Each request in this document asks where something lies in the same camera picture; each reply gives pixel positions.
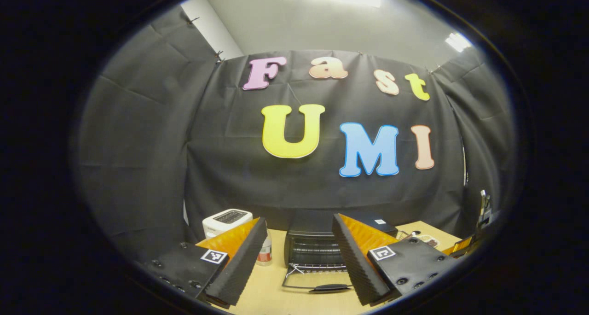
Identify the black electric oven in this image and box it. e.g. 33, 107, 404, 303
282, 209, 398, 293

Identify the small ceiling light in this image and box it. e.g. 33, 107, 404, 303
445, 33, 473, 53

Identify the white divided dish with beans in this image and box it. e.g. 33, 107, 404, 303
416, 233, 441, 248

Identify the clear plastic bottle red label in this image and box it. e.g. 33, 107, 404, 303
257, 230, 273, 266

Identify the white toaster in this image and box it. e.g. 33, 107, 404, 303
202, 209, 253, 239

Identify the black backdrop cloth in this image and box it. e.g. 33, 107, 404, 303
74, 4, 516, 265

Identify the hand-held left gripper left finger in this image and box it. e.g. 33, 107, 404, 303
143, 217, 268, 309

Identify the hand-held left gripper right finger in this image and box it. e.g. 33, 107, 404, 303
332, 213, 461, 306

